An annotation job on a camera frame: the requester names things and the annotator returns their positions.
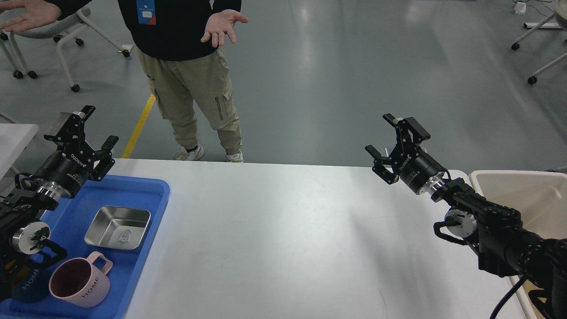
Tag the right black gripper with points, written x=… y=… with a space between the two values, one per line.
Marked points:
x=405 y=161

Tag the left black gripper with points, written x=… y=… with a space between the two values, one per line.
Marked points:
x=75 y=162

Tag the square stainless steel dish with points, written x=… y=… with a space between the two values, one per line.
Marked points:
x=116 y=227

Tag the pink HOME mug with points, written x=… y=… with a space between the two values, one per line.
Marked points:
x=82 y=281

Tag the dark teal HOME mug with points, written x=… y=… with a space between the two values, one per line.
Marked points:
x=33 y=288

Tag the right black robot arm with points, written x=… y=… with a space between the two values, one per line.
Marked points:
x=494 y=232

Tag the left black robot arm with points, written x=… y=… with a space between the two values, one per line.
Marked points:
x=24 y=238

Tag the person's right hand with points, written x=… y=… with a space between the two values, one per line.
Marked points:
x=38 y=13

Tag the person's left hand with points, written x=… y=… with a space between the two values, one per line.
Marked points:
x=221 y=26

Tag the white side table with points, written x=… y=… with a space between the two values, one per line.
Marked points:
x=13 y=140

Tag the grey office chair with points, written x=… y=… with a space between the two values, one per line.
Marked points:
x=61 y=32

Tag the blue ID badge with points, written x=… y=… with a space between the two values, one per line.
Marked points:
x=146 y=13

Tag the white plastic bin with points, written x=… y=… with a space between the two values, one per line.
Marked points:
x=540 y=197

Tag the white chair base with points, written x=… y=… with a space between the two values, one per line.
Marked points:
x=541 y=47

